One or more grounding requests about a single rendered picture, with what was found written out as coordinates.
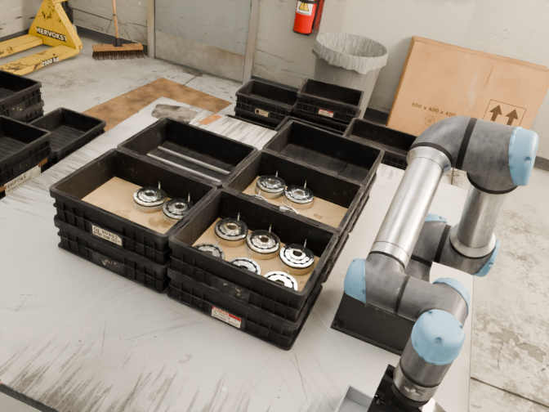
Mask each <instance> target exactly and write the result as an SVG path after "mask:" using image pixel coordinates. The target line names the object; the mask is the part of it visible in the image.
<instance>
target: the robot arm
mask: <svg viewBox="0 0 549 412"><path fill-rule="evenodd" d="M537 149H538V134H537V133H536V132H533V131H530V130H527V129H523V128H522V127H513V126H510V125H506V124H501V123H495V122H491V121H487V120H483V119H476V118H472V117H470V116H465V115H457V116H452V117H448V118H446V119H442V120H440V121H438V122H436V123H434V124H432V125H431V126H430V127H429V128H427V129H426V130H425V131H424V132H422V133H421V134H420V135H419V136H418V137H417V139H416V140H415V141H414V142H413V144H412V145H411V147H410V149H409V151H408V154H407V157H406V160H407V163H408V166H407V168H406V170H405V172H404V175H403V176H402V179H401V181H400V183H399V186H398V188H397V190H396V192H395V195H394V197H393V199H392V201H391V204H390V206H389V208H388V210H387V212H386V215H385V217H384V219H383V221H382V224H381V226H380V228H379V231H378V233H377V235H376V238H375V240H374V241H373V245H372V247H371V248H370V250H369V253H368V256H367V257H366V260H365V259H364V258H358V257H357V258H355V259H353V261H352V263H351V264H350V265H349V267H348V270H347V272H346V276H345V279H344V291H345V293H346V294H348V295H350V296H351V297H353V298H355V299H358V300H360V301H361V302H363V303H368V304H371V305H373V306H375V307H379V308H381V309H383V310H386V311H389V312H392V313H394V314H396V315H398V316H402V317H404V318H406V319H409V320H412V321H415V322H416V323H415V325H414V326H413V330H412V333H411V335H410V338H409V340H408V342H407V344H406V347H405V349H404V351H403V353H402V355H401V357H400V359H399V361H398V364H397V366H396V367H394V366H393V365H390V364H388V366H387V367H386V371H385V373H384V374H383V376H382V379H381V382H380V383H379V385H378V387H377V390H376V392H375V395H374V397H373V400H372V402H371V404H370V406H369V408H368V411H367V412H446V411H445V410H444V409H443V408H442V407H441V406H440V405H439V404H438V403H437V402H436V401H435V400H434V399H433V398H432V397H433V396H434V395H435V393H436V391H437V389H438V388H439V386H440V384H441V383H442V381H443V379H444V377H445V375H446V374H447V373H448V371H449V368H450V367H451V365H452V363H453V362H454V360H455V359H456V358H457V357H458V355H459V354H460V352H461V350H462V344H463V343H464V341H465V337H466V334H465V331H464V329H463V327H464V324H465V321H466V318H467V317H468V314H469V306H470V300H471V297H470V294H469V291H468V289H467V288H466V286H465V285H464V284H463V283H461V282H460V281H458V280H455V279H453V278H449V277H448V278H439V279H437V280H435V281H433V283H430V271H431V267H432V264H433V262H436V263H438V264H441V265H444V266H448V267H450V268H453V269H455V270H458V271H462V272H465V273H467V274H468V275H475V276H479V277H484V276H486V275H487V274H488V273H489V272H490V270H491V268H492V266H493V264H494V262H495V260H496V258H497V255H498V251H499V249H500V242H499V240H497V239H496V238H495V235H494V233H493V231H494V229H495V226H496V225H497V222H498V219H499V216H500V214H501V211H502V208H503V205H504V204H505V201H506V199H507V195H508V193H511V192H512V191H513V190H515V189H516V188H517V187H518V186H527V185H528V184H529V179H530V176H531V173H532V170H533V164H534V160H535V157H536V153H537ZM451 168H455V169H458V170H462V171H464V172H466V177H467V179H468V181H469V182H470V186H469V189H468V192H467V195H466V201H465V203H464V207H463V210H462V215H461V219H460V222H459V223H458V224H456V225H455V226H450V225H448V224H447V219H446V218H445V217H441V216H439V215H436V214H433V213H428V211H429V209H430V206H431V203H432V201H433V199H434V197H435V193H436V191H437V189H438V186H439V184H440V181H441V178H442V177H444V176H446V175H447V174H448V173H449V171H450V169H451Z"/></svg>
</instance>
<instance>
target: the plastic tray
mask: <svg viewBox="0 0 549 412"><path fill-rule="evenodd" d="M372 400H373V397H372V396H370V395H369V394H367V393H365V392H362V391H360V390H359V389H358V388H356V387H353V386H351V385H350V384H348V386H347V388H346V390H345V392H344V394H343V396H342V398H341V400H340V402H339V404H338V406H337V408H336V410H335V412H367V411H368V408H369V406H370V404H371V402H372Z"/></svg>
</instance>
